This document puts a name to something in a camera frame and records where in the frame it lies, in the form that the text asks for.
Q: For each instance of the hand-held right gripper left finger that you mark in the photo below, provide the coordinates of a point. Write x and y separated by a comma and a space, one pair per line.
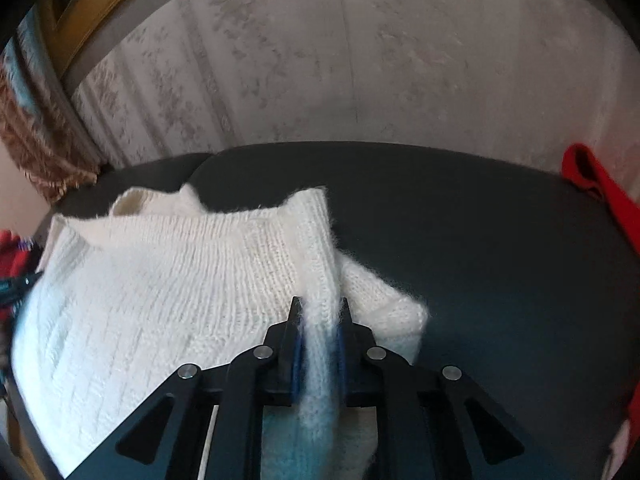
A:
296, 355

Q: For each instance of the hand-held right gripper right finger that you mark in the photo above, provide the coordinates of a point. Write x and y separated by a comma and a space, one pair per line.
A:
341, 355

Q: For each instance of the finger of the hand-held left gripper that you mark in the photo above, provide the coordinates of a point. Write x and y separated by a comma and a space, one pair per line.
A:
17, 286

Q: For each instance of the white knitted sweater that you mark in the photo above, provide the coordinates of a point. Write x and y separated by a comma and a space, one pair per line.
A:
150, 285

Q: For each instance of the red clothing with purple print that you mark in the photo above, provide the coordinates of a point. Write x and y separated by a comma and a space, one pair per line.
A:
12, 252

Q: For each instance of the brown patterned curtain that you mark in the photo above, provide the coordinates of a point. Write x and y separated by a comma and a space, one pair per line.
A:
40, 135

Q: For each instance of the black sofa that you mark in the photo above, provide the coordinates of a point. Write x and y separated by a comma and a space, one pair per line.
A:
475, 260

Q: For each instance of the wooden window frame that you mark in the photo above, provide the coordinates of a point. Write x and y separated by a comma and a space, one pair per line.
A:
100, 5

